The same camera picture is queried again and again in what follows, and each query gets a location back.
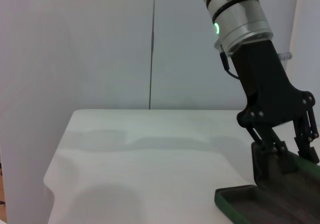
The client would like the left wrist cable plug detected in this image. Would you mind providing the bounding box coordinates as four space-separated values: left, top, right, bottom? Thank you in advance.
214 40 241 80

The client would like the green glasses case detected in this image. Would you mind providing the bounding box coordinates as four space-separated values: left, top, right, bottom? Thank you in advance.
214 141 320 224

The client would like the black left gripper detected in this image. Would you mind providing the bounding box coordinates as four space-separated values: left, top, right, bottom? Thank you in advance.
231 40 320 175

